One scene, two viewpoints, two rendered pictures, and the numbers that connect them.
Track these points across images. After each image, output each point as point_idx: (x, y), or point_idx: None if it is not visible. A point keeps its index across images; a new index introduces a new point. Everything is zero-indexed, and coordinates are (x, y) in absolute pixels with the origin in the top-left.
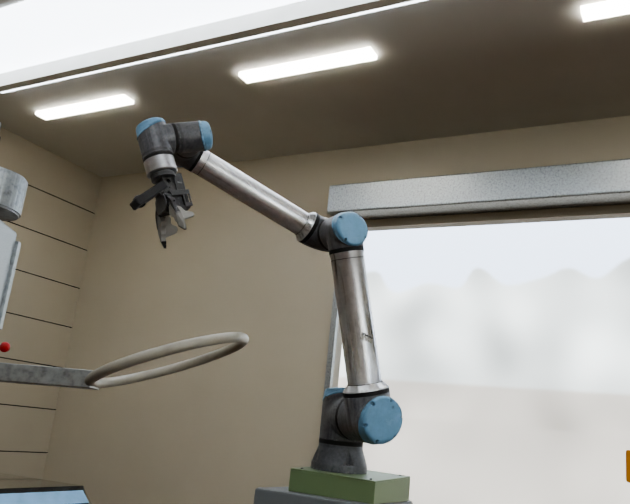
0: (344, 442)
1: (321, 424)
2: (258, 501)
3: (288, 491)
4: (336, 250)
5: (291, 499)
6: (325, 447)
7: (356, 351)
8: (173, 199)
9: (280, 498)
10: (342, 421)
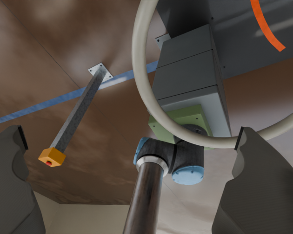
0: (177, 143)
1: (196, 150)
2: (212, 87)
3: (196, 101)
4: None
5: (189, 96)
6: None
7: (139, 182)
8: None
9: (196, 94)
10: (167, 146)
